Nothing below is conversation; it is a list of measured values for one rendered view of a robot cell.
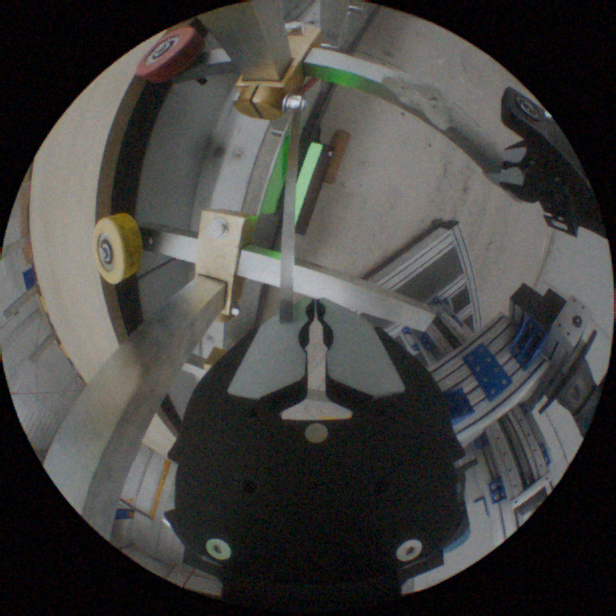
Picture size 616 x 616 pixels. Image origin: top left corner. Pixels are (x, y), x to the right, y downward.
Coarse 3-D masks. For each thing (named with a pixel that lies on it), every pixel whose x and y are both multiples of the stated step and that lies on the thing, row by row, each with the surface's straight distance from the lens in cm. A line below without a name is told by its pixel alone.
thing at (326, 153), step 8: (328, 152) 34; (320, 160) 34; (328, 160) 34; (320, 168) 34; (312, 176) 33; (320, 176) 33; (312, 184) 33; (320, 184) 33; (312, 192) 33; (304, 200) 33; (312, 200) 33; (304, 208) 33; (312, 208) 33; (304, 216) 33; (296, 224) 33; (304, 224) 33; (304, 232) 33
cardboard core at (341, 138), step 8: (336, 136) 104; (344, 136) 104; (336, 144) 102; (344, 144) 103; (336, 152) 100; (344, 152) 104; (336, 160) 99; (328, 168) 98; (336, 168) 99; (328, 176) 97
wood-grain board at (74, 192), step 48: (144, 48) 38; (96, 96) 42; (48, 144) 73; (96, 144) 32; (48, 192) 59; (96, 192) 29; (48, 240) 60; (48, 288) 80; (96, 288) 34; (96, 336) 47
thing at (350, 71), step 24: (312, 48) 26; (192, 72) 31; (216, 72) 30; (312, 72) 25; (336, 72) 24; (360, 72) 24; (384, 72) 25; (384, 96) 25; (456, 120) 26; (456, 144) 28; (480, 144) 28
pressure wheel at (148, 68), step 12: (168, 36) 33; (180, 36) 30; (192, 36) 28; (156, 48) 31; (168, 48) 30; (180, 48) 27; (192, 48) 28; (144, 60) 32; (156, 60) 29; (168, 60) 27; (180, 60) 28; (192, 60) 28; (144, 72) 29; (156, 72) 28; (168, 72) 28; (204, 84) 36
